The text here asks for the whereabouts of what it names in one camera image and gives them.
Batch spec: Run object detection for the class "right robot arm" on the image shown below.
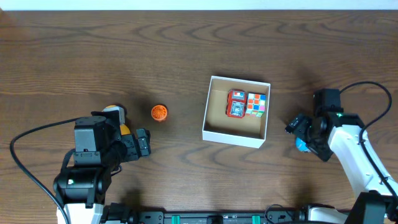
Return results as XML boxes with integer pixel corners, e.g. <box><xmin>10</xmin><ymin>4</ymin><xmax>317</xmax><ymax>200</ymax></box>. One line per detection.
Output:
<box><xmin>285</xmin><ymin>89</ymin><xmax>397</xmax><ymax>223</ymax></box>

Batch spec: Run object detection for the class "orange white toy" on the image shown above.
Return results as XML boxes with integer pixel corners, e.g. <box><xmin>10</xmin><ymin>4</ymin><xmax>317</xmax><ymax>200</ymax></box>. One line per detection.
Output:
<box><xmin>103</xmin><ymin>105</ymin><xmax>131</xmax><ymax>136</ymax></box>

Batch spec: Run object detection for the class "colourful puzzle cube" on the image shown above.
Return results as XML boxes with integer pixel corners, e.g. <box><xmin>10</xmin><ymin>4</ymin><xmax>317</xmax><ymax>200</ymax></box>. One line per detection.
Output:
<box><xmin>245</xmin><ymin>93</ymin><xmax>266</xmax><ymax>118</ymax></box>

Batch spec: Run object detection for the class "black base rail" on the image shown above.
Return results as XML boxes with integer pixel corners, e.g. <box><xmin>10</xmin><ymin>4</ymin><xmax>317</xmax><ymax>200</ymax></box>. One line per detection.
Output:
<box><xmin>99</xmin><ymin>202</ymin><xmax>358</xmax><ymax>224</ymax></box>

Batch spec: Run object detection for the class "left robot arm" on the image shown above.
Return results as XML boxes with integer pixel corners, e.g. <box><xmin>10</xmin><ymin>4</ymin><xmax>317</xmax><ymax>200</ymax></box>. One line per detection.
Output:
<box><xmin>53</xmin><ymin>105</ymin><xmax>151</xmax><ymax>223</ymax></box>

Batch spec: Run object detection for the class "white cardboard box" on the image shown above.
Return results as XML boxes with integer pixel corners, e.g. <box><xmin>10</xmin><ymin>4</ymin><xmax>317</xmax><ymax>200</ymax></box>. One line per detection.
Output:
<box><xmin>202</xmin><ymin>76</ymin><xmax>271</xmax><ymax>149</ymax></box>

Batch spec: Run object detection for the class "blue toy ball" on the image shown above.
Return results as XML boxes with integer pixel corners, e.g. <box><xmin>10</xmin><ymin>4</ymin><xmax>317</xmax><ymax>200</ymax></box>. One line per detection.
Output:
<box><xmin>295</xmin><ymin>138</ymin><xmax>311</xmax><ymax>152</ymax></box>

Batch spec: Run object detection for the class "orange ribbed toy ball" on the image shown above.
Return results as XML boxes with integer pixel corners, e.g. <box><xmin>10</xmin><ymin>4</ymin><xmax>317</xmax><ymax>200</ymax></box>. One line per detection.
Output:
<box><xmin>150</xmin><ymin>105</ymin><xmax>168</xmax><ymax>122</ymax></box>

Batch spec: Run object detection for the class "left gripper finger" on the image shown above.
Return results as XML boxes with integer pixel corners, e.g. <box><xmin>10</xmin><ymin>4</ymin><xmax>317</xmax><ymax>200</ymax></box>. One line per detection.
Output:
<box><xmin>138</xmin><ymin>138</ymin><xmax>151</xmax><ymax>156</ymax></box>
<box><xmin>136</xmin><ymin>128</ymin><xmax>150</xmax><ymax>141</ymax></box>

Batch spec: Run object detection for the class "red toy truck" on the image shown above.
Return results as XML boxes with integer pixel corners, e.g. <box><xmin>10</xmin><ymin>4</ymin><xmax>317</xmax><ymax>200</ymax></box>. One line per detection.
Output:
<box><xmin>226</xmin><ymin>89</ymin><xmax>248</xmax><ymax>118</ymax></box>

